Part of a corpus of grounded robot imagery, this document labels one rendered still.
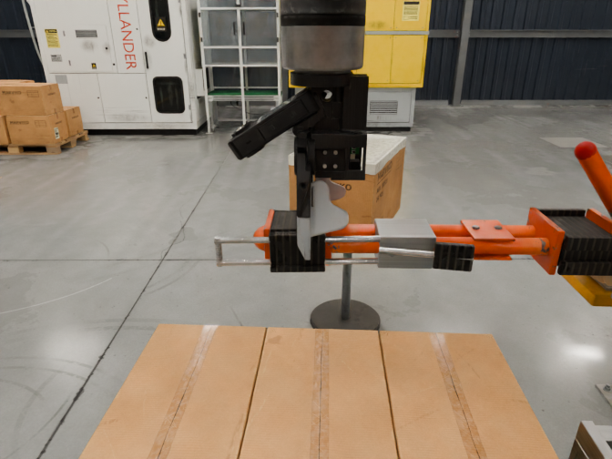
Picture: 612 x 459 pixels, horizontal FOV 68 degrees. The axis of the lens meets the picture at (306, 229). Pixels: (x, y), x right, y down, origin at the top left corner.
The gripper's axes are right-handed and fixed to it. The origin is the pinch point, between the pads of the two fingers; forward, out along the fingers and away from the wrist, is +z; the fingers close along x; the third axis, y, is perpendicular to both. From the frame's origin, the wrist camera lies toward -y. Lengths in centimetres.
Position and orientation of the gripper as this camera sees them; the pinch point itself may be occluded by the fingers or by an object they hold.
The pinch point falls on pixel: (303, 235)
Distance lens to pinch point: 58.2
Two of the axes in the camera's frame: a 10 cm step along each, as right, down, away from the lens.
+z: 0.0, 9.2, 4.0
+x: 0.5, -4.0, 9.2
